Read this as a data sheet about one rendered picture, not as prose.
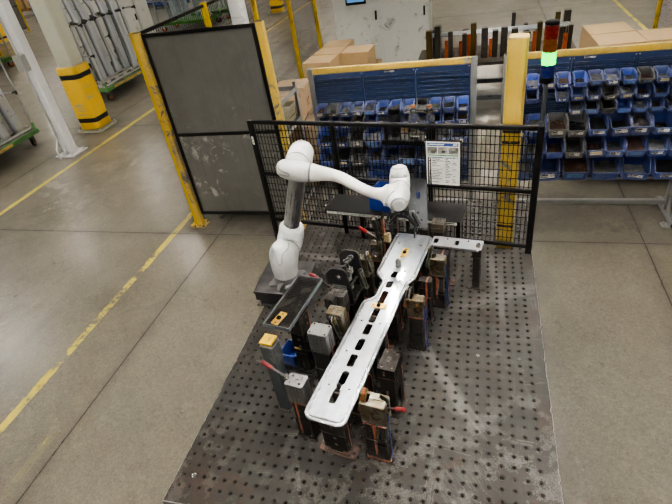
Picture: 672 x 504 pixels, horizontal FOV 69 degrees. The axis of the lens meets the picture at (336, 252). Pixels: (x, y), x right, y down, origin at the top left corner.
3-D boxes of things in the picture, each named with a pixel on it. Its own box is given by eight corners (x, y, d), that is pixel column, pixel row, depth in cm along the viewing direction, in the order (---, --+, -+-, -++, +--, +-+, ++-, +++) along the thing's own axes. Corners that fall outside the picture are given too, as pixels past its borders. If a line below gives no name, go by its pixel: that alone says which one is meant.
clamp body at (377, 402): (394, 467, 209) (388, 414, 188) (362, 457, 215) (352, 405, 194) (401, 446, 217) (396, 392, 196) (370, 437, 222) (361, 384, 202)
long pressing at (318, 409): (350, 431, 193) (349, 429, 192) (299, 417, 201) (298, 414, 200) (434, 237, 293) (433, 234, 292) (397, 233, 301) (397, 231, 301)
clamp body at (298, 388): (316, 443, 223) (302, 391, 203) (294, 436, 228) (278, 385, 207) (324, 425, 230) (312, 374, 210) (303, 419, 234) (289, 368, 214)
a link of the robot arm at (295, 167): (308, 166, 251) (312, 153, 261) (273, 162, 253) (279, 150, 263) (307, 188, 260) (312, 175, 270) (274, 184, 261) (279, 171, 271)
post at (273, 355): (291, 413, 238) (272, 350, 213) (277, 409, 241) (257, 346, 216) (297, 401, 244) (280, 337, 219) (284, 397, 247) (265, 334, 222)
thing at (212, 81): (312, 222, 517) (272, 16, 404) (308, 229, 506) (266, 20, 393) (199, 221, 554) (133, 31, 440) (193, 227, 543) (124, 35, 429)
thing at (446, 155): (461, 187, 305) (461, 140, 287) (425, 185, 313) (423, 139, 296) (461, 186, 306) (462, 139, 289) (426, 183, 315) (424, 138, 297)
